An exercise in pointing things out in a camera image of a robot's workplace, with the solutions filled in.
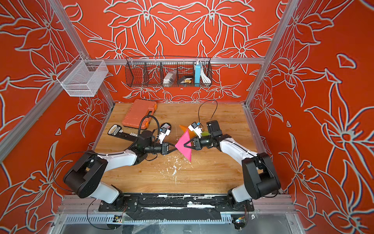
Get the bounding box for clear plastic wall bin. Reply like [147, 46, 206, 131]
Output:
[57, 60, 108, 97]

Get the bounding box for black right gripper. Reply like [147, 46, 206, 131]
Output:
[184, 136, 214, 152]

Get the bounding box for clear plastic bag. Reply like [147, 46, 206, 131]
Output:
[163, 71, 177, 87]

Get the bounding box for orange plastic tool case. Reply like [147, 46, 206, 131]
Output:
[122, 99, 157, 129]

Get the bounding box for orange square paper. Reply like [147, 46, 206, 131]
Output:
[179, 125, 196, 139]

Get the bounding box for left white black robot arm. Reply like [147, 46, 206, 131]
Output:
[63, 141, 177, 204]

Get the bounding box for pink square paper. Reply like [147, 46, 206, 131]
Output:
[175, 130, 192, 162]

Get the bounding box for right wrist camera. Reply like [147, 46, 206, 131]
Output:
[188, 122, 203, 138]

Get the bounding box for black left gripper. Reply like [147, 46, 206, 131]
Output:
[145, 142, 179, 157]

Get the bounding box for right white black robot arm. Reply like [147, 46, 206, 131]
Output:
[183, 134, 281, 203]

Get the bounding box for white cable bundle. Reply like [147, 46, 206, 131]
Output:
[200, 68, 211, 87]

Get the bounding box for black round tape disc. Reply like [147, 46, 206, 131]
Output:
[160, 122, 171, 131]

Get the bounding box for black wire wall basket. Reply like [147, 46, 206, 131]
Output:
[125, 56, 213, 88]

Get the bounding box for black small box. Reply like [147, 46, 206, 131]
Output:
[177, 75, 194, 84]

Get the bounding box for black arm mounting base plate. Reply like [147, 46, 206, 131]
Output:
[98, 193, 254, 212]

